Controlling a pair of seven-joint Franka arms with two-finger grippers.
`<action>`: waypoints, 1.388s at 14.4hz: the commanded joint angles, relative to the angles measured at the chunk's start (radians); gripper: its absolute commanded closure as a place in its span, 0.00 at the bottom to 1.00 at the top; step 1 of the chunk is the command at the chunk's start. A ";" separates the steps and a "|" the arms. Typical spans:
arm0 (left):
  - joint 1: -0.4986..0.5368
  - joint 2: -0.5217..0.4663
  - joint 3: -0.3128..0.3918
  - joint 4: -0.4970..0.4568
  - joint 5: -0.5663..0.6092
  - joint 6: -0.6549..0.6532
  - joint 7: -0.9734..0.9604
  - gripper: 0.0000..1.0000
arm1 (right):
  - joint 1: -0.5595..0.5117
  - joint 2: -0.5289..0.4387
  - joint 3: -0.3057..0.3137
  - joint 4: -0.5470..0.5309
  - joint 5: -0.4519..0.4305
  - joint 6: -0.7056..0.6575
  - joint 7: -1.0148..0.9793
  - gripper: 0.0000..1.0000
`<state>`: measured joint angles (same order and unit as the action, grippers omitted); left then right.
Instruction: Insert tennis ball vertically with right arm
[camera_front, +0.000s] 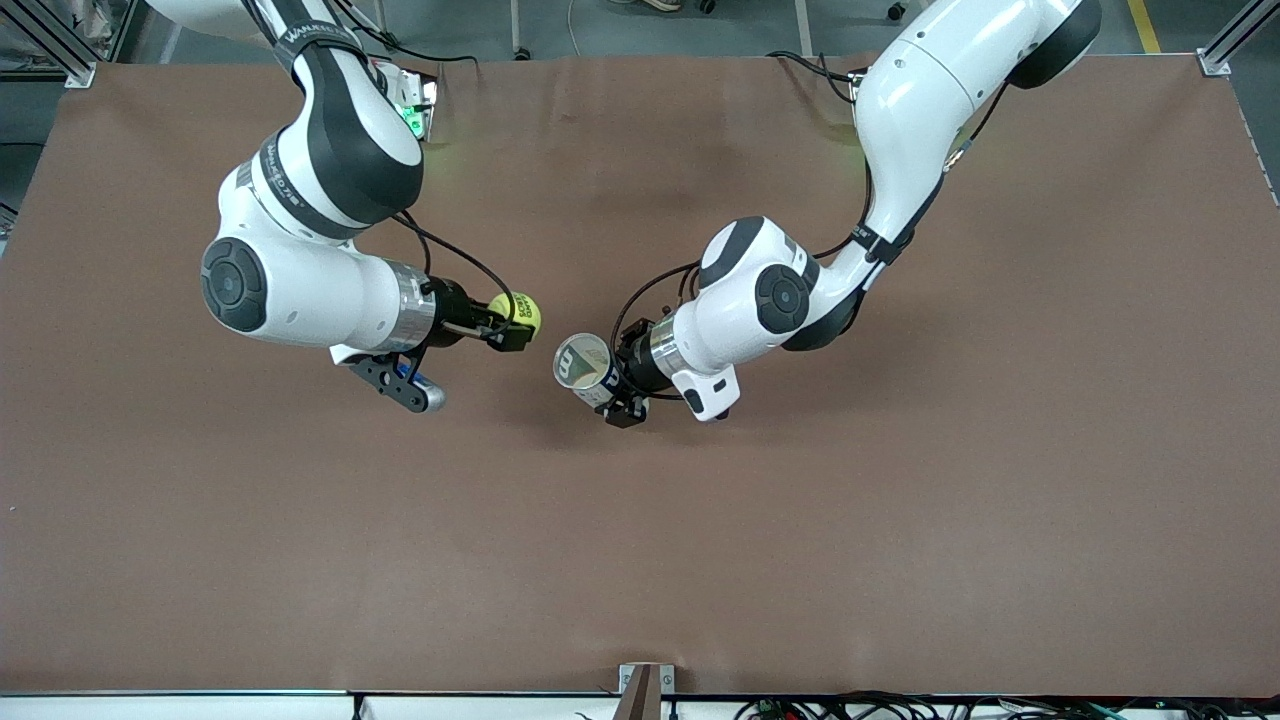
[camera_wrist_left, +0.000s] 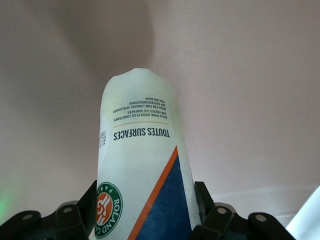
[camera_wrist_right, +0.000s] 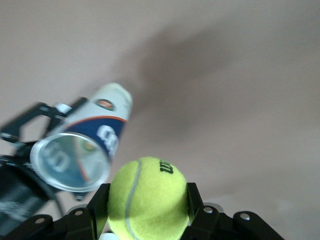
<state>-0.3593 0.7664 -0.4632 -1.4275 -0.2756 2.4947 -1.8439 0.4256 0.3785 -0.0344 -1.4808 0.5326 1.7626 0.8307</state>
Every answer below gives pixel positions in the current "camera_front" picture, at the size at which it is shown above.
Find clear tennis ball can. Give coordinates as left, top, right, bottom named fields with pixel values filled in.
left=552, top=332, right=626, bottom=409

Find metal arm base connector block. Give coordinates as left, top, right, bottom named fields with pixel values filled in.
left=385, top=70, right=441, bottom=141

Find brown paper table cover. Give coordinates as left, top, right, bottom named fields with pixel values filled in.
left=0, top=52, right=1280, bottom=698

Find rolling chair base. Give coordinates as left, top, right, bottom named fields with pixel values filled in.
left=795, top=0, right=906, bottom=57

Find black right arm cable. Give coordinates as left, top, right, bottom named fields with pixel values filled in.
left=240, top=0, right=517, bottom=396

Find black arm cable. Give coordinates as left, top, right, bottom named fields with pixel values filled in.
left=610, top=80, right=1011, bottom=401
left=240, top=0, right=517, bottom=396

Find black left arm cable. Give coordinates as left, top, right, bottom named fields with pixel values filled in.
left=610, top=80, right=1011, bottom=401

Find black base power cable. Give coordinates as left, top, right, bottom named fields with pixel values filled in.
left=768, top=50, right=866, bottom=96
left=350, top=25, right=479, bottom=69

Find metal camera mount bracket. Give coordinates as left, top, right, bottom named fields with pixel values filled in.
left=612, top=663, right=676, bottom=720

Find tangled black floor cables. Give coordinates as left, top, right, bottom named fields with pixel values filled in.
left=735, top=690, right=1280, bottom=720

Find aluminium frame profile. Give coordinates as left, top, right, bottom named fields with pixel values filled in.
left=0, top=0, right=98, bottom=89
left=1197, top=0, right=1280, bottom=78

